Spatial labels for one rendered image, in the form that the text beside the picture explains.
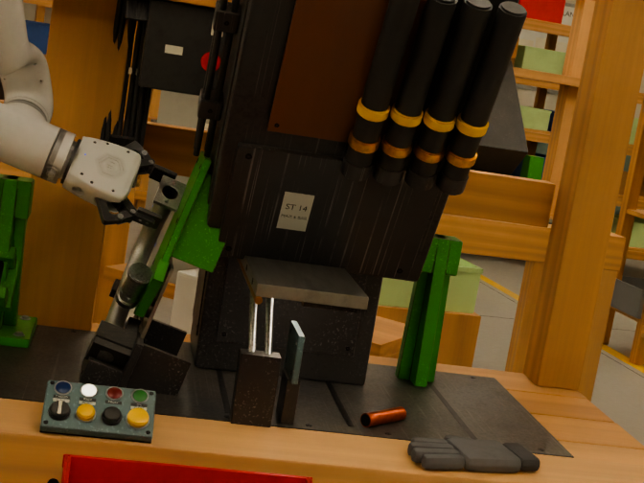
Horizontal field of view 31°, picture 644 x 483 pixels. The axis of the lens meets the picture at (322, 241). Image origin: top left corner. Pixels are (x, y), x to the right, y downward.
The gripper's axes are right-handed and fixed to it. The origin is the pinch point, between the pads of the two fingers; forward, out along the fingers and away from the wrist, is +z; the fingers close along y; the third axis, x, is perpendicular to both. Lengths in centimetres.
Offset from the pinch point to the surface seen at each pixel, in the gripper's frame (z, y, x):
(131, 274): -0.4, -15.7, -0.3
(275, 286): 17.1, -21.1, -19.0
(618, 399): 275, 208, 278
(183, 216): 3.3, -7.5, -7.9
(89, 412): 0.1, -41.5, -4.4
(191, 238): 5.8, -8.6, -5.0
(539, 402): 81, 3, 18
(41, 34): -76, 477, 493
